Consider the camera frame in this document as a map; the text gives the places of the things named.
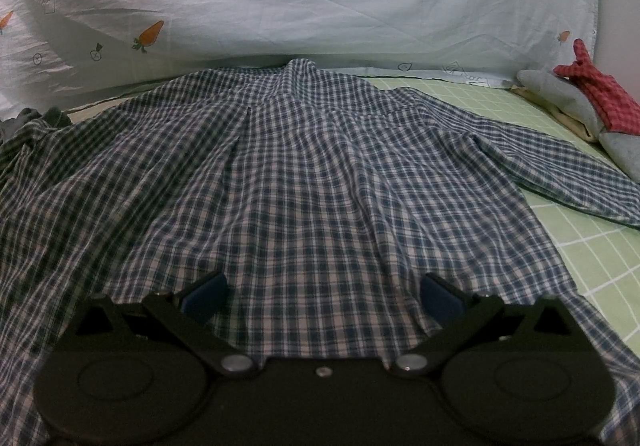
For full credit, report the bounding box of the cream cloth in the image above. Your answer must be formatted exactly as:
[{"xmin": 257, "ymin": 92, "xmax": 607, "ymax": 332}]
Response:
[{"xmin": 509, "ymin": 82, "xmax": 603, "ymax": 144}]

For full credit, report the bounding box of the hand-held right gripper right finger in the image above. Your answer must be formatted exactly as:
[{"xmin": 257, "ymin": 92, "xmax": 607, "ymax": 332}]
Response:
[{"xmin": 390, "ymin": 272, "xmax": 587, "ymax": 380}]

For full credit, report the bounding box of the blue white plaid shirt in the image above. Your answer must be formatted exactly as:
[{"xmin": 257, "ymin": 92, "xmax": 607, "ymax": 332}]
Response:
[{"xmin": 0, "ymin": 57, "xmax": 640, "ymax": 446}]

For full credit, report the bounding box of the green grid bed sheet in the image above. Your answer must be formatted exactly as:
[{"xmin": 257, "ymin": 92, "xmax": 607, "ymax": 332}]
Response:
[{"xmin": 65, "ymin": 74, "xmax": 640, "ymax": 345}]

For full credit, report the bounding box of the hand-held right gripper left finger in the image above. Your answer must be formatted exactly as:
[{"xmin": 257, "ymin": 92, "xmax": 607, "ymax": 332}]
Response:
[{"xmin": 74, "ymin": 270, "xmax": 260, "ymax": 381}]

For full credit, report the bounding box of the grey blue garment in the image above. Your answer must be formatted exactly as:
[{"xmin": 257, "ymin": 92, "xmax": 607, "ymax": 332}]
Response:
[{"xmin": 0, "ymin": 107, "xmax": 69, "ymax": 145}]

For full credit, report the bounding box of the red checked cloth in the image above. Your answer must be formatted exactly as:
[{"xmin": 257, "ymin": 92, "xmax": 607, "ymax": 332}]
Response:
[{"xmin": 553, "ymin": 38, "xmax": 640, "ymax": 135}]

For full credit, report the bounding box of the light grey cloth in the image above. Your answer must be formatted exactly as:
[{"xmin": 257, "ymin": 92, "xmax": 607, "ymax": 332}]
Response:
[{"xmin": 516, "ymin": 68, "xmax": 640, "ymax": 183}]

